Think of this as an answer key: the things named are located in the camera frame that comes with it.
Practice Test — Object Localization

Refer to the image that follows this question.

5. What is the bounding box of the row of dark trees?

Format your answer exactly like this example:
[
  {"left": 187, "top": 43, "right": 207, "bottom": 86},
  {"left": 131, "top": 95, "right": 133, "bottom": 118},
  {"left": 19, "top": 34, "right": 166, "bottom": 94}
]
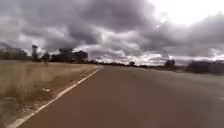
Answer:
[{"left": 0, "top": 44, "right": 100, "bottom": 65}]

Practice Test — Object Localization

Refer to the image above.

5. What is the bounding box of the row of distant trees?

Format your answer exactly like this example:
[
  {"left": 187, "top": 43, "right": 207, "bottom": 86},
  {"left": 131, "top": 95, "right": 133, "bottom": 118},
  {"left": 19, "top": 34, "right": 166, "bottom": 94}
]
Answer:
[{"left": 98, "top": 59, "right": 224, "bottom": 76}]

